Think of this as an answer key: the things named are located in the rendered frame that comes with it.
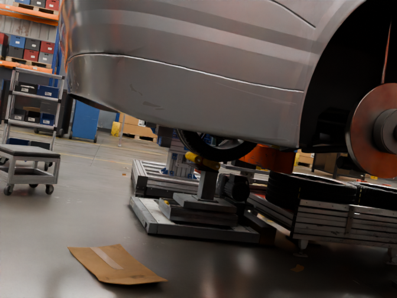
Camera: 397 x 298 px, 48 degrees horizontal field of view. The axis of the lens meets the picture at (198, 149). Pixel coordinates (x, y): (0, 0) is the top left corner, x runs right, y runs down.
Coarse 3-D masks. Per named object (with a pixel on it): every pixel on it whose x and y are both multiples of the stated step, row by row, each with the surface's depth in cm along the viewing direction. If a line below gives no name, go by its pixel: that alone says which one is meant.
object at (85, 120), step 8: (80, 104) 897; (80, 112) 898; (88, 112) 903; (96, 112) 908; (80, 120) 900; (88, 120) 904; (96, 120) 909; (72, 128) 898; (80, 128) 902; (88, 128) 906; (96, 128) 912; (72, 136) 899; (80, 136) 903; (88, 136) 908; (96, 136) 910
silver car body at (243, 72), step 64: (64, 0) 140; (128, 0) 114; (192, 0) 115; (256, 0) 120; (320, 0) 125; (384, 0) 159; (64, 64) 200; (128, 64) 116; (192, 64) 116; (256, 64) 122; (320, 64) 163; (384, 64) 165; (192, 128) 119; (256, 128) 124; (320, 128) 307; (384, 128) 143
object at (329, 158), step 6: (318, 156) 1185; (324, 156) 1153; (330, 156) 1123; (336, 156) 1095; (318, 162) 1179; (324, 162) 1148; (330, 162) 1119; (312, 168) 1210; (318, 168) 1174; (324, 168) 1143; (330, 168) 1114; (336, 168) 1092; (336, 174) 1093; (342, 174) 1096; (348, 174) 1099; (354, 174) 1103; (360, 174) 1106
